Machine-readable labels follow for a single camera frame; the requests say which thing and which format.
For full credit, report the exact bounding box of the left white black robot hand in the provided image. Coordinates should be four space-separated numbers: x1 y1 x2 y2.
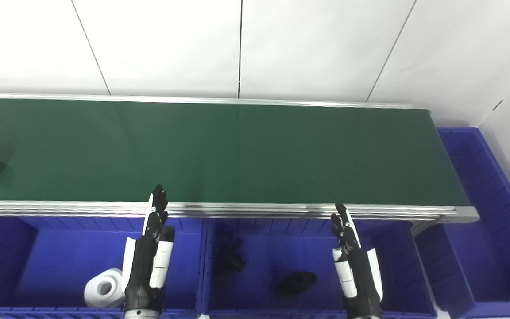
122 184 176 313

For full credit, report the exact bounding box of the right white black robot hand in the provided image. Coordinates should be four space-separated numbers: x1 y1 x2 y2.
330 203 384 319

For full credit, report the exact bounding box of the white cylindrical plastic part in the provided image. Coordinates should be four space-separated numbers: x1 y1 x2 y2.
84 268 126 309

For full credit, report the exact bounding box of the black oval plastic part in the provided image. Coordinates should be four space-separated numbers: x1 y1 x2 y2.
274 272 317 297

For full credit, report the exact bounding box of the black angular plastic part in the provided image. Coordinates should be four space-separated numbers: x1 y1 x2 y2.
215 238 246 278

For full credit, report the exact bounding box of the blue plastic bin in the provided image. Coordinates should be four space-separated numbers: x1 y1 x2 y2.
200 218 438 319
0 216 207 317
414 127 510 319

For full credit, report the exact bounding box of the green conveyor belt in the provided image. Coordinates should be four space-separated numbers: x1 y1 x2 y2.
0 92 480 236
0 97 471 207

